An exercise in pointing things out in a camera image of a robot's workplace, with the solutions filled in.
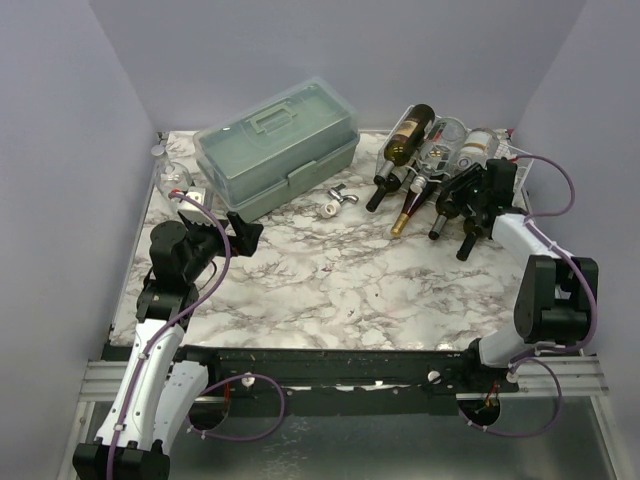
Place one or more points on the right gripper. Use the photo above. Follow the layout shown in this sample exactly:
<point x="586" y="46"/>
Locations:
<point x="461" y="185"/>

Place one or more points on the green bottle black neck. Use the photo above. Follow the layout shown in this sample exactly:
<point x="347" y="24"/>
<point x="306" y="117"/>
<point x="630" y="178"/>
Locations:
<point x="475" y="228"/>

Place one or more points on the red wine bottle gold foil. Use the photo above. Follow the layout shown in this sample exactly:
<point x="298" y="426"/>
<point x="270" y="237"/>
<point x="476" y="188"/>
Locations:
<point x="420" y="190"/>

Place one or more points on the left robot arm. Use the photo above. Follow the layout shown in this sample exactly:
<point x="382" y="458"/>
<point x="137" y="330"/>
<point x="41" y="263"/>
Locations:
<point x="162" y="377"/>

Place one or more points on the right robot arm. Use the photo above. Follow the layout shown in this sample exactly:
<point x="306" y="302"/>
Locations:
<point x="556" y="306"/>

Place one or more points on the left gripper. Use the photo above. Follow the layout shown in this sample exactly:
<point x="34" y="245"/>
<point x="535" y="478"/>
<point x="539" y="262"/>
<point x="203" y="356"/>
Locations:
<point x="246" y="235"/>

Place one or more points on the round clear bottle dark label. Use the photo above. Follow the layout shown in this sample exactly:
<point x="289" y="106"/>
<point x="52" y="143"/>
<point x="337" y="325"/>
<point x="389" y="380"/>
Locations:
<point x="169" y="175"/>

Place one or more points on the dark bottle bottom left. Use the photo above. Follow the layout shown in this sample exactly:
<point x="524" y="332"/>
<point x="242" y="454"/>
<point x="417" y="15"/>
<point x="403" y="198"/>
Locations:
<point x="388" y="181"/>

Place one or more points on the green plastic toolbox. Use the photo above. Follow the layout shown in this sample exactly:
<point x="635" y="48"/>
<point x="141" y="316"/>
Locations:
<point x="285" y="146"/>

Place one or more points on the chrome white bottle stopper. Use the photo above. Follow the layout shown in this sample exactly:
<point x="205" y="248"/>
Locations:
<point x="337" y="198"/>

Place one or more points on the clear bottle white label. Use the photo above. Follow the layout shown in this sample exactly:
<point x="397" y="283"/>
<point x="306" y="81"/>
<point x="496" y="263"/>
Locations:
<point x="480" y="145"/>

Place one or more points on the white wire wine rack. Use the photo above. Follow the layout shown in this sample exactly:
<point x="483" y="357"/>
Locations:
<point x="505" y="149"/>

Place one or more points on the dark green bottle top left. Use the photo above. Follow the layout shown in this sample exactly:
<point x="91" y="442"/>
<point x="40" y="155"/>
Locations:
<point x="406" y="139"/>

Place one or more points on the clear bottle silver cap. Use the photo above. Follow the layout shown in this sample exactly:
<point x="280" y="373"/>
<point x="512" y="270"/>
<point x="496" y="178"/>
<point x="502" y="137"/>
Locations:
<point x="444" y="139"/>

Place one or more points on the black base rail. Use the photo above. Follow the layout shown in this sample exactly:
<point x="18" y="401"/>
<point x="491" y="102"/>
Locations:
<point x="308" y="382"/>

